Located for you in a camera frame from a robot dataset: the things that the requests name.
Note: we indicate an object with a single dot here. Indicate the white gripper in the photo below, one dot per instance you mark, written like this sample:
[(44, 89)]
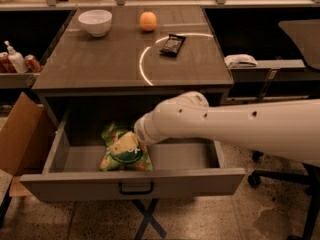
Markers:
[(142, 131)]

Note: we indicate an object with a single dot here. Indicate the green rice chip bag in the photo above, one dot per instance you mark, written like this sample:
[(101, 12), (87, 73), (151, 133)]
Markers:
[(135, 159)]

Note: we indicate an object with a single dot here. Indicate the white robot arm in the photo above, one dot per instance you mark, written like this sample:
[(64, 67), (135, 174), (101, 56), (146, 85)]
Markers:
[(288, 129)]

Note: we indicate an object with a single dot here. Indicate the grey open top drawer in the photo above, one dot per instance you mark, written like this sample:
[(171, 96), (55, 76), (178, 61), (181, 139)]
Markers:
[(181, 167)]

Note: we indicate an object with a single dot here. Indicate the grey cabinet counter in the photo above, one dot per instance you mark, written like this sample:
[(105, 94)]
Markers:
[(127, 60)]

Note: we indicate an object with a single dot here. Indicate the blue tape cross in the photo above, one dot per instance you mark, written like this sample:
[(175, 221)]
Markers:
[(148, 219)]

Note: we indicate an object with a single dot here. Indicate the brown cardboard box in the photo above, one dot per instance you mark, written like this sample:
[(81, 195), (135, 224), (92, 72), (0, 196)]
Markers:
[(25, 141)]

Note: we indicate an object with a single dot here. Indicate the black snack bar wrapper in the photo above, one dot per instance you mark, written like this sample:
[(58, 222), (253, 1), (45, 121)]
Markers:
[(173, 45)]

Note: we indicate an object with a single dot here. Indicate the orange fruit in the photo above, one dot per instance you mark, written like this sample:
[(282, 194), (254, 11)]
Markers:
[(148, 21)]

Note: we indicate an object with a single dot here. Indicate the red soda can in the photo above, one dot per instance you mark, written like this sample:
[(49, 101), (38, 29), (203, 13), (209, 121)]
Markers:
[(5, 64), (33, 64)]

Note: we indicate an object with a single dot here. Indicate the white ceramic bowl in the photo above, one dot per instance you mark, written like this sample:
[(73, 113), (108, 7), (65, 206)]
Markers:
[(95, 22)]

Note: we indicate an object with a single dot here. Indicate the grey left side shelf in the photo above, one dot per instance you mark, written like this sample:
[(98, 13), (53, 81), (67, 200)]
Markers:
[(17, 80)]

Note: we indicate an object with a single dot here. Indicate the grey shelf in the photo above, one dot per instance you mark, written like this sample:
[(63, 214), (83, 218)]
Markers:
[(265, 70), (17, 80)]

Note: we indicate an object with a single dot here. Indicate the folded white cloth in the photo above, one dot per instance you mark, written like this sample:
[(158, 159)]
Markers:
[(240, 60)]

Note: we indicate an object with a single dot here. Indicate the white pump bottle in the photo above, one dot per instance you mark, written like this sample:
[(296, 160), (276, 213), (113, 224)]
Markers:
[(16, 59)]

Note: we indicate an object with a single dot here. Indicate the grey right side shelf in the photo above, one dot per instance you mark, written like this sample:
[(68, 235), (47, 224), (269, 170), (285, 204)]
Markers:
[(265, 70)]

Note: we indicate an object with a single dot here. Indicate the black office chair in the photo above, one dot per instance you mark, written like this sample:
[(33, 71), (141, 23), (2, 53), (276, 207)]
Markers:
[(306, 36)]

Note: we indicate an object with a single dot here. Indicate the black drawer handle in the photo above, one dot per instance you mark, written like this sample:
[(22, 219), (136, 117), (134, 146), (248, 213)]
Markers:
[(135, 189)]

